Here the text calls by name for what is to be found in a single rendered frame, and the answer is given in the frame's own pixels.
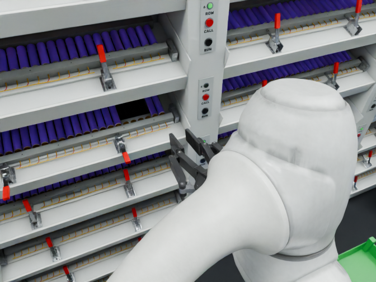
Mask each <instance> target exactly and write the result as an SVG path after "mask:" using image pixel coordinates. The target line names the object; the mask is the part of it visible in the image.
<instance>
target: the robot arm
mask: <svg viewBox="0 0 376 282"><path fill-rule="evenodd" d="M185 134H186V141H187V142H188V143H189V144H190V145H191V147H192V148H193V149H194V151H195V152H196V153H197V154H198V155H199V156H200V155H202V153H203V157H204V158H205V160H206V161H207V163H208V168H207V169H204V168H203V167H202V166H201V165H197V164H196V163H195V162H194V161H193V160H191V159H190V158H189V157H188V156H187V155H186V154H185V150H184V147H183V146H182V145H181V143H180V142H179V141H178V140H177V138H176V137H175V136H174V135H173V133H169V138H170V145H171V153H172V154H173V155H170V156H169V162H170V168H171V170H172V172H173V174H174V176H175V178H176V181H177V183H178V186H179V191H180V196H181V197H185V196H186V195H187V193H192V194H191V195H190V196H189V197H188V198H186V199H185V200H184V201H182V202H181V203H180V204H178V206H176V207H175V208H174V209H172V210H171V211H170V212H169V213H168V214H167V215H166V216H164V217H163V218H162V219H161V220H160V221H159V222H158V223H157V224H156V225H155V226H154V227H153V228H152V229H151V230H150V231H149V232H148V233H147V234H146V235H145V236H144V237H143V238H142V239H141V240H140V241H139V242H138V244H137V245H136V246H135V247H134V248H133V249H132V250H131V252H130V253H129V254H128V255H127V257H126V258H124V260H123V261H122V263H121V264H120V265H119V266H118V267H117V269H116V270H115V271H114V272H113V274H112V275H111V276H110V277H109V279H108V280H107V282H194V281H195V280H196V279H197V278H198V277H200V276H201V275H202V274H203V273H204V272H206V271H207V269H208V268H210V267H211V266H213V265H214V264H215V263H217V262H218V261H219V260H221V259H222V258H224V257H226V256H228V255H229V254H231V253H232V254H233V257H234V261H235V264H236V266H237V268H238V270H239V272H240V273H241V275H242V277H243V279H244V281H245V282H351V280H350V277H349V275H348V273H347V272H346V270H345V269H344V268H343V267H342V266H341V265H340V264H339V262H338V261H337V259H338V253H337V249H336V245H335V232H336V230H337V227H338V226H339V224H340V222H341V221H342V218H343V216H344V212H345V210H346V207H347V204H348V201H349V197H350V193H351V188H352V185H353V180H354V174H355V169H356V162H357V157H358V136H357V131H356V124H355V119H354V115H353V112H352V110H351V107H350V105H349V104H348V103H347V102H346V101H345V100H344V99H343V98H342V97H341V95H340V94H339V93H338V92H337V91H336V90H335V89H333V88H332V87H330V86H328V85H326V84H323V83H320V82H316V81H311V80H307V79H297V78H284V79H278V80H275V81H272V82H270V83H268V84H267V85H266V86H265V87H262V88H260V89H258V90H257V91H256V92H255V93H254V94H253V96H252V97H251V98H250V100H249V101H248V103H247V105H246V106H245V108H244V109H243V111H242V113H241V116H240V119H239V123H238V129H237V131H235V132H233V133H232V135H231V137H230V139H229V141H228V142H227V144H226V145H225V146H224V148H223V147H222V146H221V145H219V144H218V143H217V142H212V143H211V144H208V143H205V142H204V141H203V140H202V139H201V138H199V137H198V138H197V137H196V136H195V135H194V134H193V133H192V132H191V131H190V130H189V128H187V129H185ZM180 166H181V167H182V168H183V169H185V170H186V171H187V172H188V173H189V174H190V175H191V176H192V177H193V178H194V179H195V185H192V184H191V182H189V180H188V179H187V180H186V177H185V174H184V172H183V170H182V169H181V167H180Z"/></svg>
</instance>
